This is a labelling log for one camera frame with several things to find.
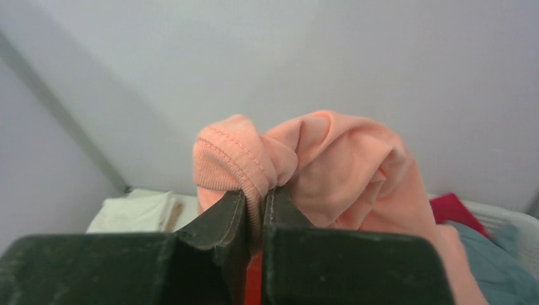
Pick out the left aluminium frame post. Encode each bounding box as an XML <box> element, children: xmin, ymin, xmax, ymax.
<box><xmin>1</xmin><ymin>32</ymin><xmax>131</xmax><ymax>194</ymax></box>

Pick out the folded white t shirt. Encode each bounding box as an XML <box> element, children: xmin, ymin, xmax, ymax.
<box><xmin>86</xmin><ymin>188</ymin><xmax>198</xmax><ymax>233</ymax></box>

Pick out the red t shirt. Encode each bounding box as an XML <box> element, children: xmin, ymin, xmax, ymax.
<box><xmin>429</xmin><ymin>193</ymin><xmax>491</xmax><ymax>238</ymax></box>

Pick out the grey blue t shirt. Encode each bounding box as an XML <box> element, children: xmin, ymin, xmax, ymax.
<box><xmin>446</xmin><ymin>221</ymin><xmax>538</xmax><ymax>304</ymax></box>

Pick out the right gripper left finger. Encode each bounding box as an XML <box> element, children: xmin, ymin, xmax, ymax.
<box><xmin>1</xmin><ymin>191</ymin><xmax>249</xmax><ymax>304</ymax></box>

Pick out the salmon pink t shirt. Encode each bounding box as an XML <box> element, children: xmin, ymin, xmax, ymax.
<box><xmin>193</xmin><ymin>111</ymin><xmax>487</xmax><ymax>304</ymax></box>

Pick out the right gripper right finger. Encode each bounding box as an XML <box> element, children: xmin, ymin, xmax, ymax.
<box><xmin>261</xmin><ymin>187</ymin><xmax>454</xmax><ymax>304</ymax></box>

